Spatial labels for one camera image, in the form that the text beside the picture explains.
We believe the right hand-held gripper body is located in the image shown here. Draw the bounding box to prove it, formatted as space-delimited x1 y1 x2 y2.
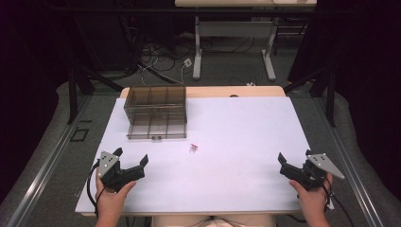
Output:
279 152 346 192

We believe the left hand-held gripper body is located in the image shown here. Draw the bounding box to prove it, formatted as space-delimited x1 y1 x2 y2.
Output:
96 150 146 193

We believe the person's right hand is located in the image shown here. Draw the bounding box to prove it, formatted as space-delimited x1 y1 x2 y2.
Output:
288 172 334 219

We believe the person's left hand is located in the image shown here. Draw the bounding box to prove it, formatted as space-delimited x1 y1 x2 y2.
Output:
95 175 138 219

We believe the transparent brown drawer box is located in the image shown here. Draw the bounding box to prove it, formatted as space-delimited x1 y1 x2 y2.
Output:
123 85 188 141

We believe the white sheet table cover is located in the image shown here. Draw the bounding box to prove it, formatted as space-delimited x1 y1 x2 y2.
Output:
75 96 335 216

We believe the black metal stand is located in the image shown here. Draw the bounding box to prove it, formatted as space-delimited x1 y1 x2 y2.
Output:
283 62 338 129
65 12 125 126

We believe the dark curtain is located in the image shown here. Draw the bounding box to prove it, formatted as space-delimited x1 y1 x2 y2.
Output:
288 0 401 201
0 0 75 204

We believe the white-framed desk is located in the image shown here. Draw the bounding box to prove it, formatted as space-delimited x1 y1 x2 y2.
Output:
174 0 318 81

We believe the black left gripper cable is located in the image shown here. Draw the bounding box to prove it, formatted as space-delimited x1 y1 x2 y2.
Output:
86 160 102 219

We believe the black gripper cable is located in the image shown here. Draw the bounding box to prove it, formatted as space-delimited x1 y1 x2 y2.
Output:
86 160 102 219
321 176 356 227

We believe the black floor socket frame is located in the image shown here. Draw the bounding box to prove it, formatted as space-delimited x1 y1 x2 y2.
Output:
69 127 90 143

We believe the grey metal floor rail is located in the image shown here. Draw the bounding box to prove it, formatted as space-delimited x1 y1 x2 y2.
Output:
311 94 386 227
6 94 93 227

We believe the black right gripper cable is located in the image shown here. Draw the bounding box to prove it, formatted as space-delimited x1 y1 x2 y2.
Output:
321 176 356 227

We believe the tangle of floor cables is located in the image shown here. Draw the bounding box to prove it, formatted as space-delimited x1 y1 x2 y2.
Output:
126 18 256 87

